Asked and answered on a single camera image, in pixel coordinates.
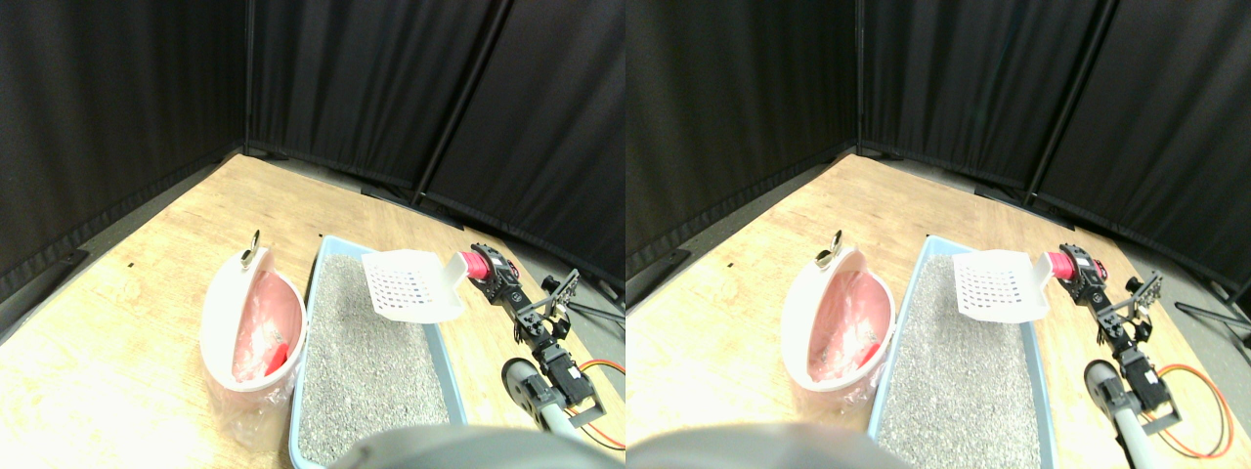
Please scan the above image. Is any white scoop with red handle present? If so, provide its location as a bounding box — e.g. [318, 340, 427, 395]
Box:
[361, 248, 491, 326]
[953, 248, 1079, 324]

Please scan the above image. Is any black curtain stand foot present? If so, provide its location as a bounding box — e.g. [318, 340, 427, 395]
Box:
[565, 299, 626, 325]
[1174, 299, 1251, 345]

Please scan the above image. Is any white bin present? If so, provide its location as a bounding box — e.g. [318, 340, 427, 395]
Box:
[199, 230, 310, 433]
[788, 230, 897, 411]

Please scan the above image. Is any blue litter tray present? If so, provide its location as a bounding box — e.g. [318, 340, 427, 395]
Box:
[868, 234, 1057, 469]
[287, 234, 469, 469]

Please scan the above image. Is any orange wire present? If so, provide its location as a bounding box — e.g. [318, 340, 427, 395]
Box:
[1142, 362, 1235, 461]
[571, 359, 626, 453]

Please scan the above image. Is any black curtain stand pole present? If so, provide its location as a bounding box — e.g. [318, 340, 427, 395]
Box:
[1023, 0, 1119, 204]
[852, 0, 867, 155]
[412, 0, 515, 204]
[240, 0, 255, 155]

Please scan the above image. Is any black bracket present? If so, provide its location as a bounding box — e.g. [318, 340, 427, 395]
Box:
[1107, 271, 1166, 329]
[518, 269, 581, 329]

